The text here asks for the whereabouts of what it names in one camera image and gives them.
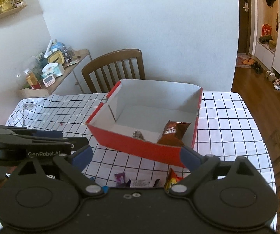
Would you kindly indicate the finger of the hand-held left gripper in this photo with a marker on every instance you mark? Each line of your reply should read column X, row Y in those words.
column 47, row 134
column 79, row 141

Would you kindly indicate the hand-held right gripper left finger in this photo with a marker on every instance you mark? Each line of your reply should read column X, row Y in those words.
column 82, row 156

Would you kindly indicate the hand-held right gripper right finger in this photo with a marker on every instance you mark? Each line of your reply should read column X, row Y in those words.
column 187, row 156

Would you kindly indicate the orange yellow snack packet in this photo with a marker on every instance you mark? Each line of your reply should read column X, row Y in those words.
column 171, row 181

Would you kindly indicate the red cardboard box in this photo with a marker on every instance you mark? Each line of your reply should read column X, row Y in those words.
column 135, row 148

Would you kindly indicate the brown snack packet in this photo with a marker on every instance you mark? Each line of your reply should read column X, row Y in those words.
column 173, row 132

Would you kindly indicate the small blue wrapper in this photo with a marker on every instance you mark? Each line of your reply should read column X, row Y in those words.
column 104, row 189

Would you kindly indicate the purple wrapped candy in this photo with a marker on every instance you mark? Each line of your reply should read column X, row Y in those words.
column 120, row 177

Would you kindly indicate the checked white tablecloth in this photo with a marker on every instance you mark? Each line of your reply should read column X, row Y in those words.
column 227, row 126

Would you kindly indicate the dark packet with white label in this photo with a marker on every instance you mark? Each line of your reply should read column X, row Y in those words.
column 142, row 183

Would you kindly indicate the white kitchen timer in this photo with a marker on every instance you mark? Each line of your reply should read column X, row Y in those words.
column 49, row 81

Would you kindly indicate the silver wrapped candy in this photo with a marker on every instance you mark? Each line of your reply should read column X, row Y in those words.
column 138, row 135

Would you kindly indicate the orange drink bottle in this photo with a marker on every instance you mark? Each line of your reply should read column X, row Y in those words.
column 32, row 80

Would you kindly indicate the pale green tissue pack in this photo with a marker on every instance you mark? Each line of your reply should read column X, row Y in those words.
column 53, row 69

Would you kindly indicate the yellow desk clock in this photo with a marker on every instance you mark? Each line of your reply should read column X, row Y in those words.
column 56, row 57

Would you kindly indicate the wooden side table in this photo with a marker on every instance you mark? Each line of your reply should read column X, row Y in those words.
column 77, row 57

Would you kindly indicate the white tube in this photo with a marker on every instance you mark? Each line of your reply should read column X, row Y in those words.
column 48, row 47

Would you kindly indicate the blue round container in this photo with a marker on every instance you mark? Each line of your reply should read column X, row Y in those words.
column 59, row 45

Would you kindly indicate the patterned door rug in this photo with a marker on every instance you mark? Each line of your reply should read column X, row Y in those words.
column 240, row 61

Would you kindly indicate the orange shoes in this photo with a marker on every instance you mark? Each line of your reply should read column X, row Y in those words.
column 247, row 61

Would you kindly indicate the dark shoes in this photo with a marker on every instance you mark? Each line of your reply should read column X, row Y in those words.
column 257, row 67

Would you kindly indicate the white patterned sneakers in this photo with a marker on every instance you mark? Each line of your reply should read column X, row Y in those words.
column 279, row 84

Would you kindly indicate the low white cabinet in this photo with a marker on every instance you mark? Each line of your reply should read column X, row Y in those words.
column 264, row 52

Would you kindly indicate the small house figurine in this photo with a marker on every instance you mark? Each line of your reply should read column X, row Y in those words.
column 20, row 1

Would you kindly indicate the dark green bag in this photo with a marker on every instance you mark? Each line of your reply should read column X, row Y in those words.
column 265, row 39

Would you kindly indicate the dark brown door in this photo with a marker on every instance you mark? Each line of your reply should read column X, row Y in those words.
column 243, row 24

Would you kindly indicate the red ornament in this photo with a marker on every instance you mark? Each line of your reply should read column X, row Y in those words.
column 267, row 30

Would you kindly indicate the wooden wall shelf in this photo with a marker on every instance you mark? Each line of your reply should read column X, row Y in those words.
column 5, row 13

